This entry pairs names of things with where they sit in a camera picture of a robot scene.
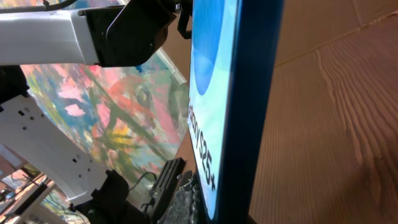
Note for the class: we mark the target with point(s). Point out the blue Galaxy S25+ smartphone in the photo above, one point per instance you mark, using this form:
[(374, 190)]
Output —
[(234, 44)]

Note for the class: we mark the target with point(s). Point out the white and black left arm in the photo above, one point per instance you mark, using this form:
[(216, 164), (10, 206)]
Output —
[(90, 98)]

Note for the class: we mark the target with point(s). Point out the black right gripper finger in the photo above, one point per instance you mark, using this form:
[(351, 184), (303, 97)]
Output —
[(186, 206)]

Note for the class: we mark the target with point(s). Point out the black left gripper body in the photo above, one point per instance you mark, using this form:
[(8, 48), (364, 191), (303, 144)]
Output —
[(184, 8)]

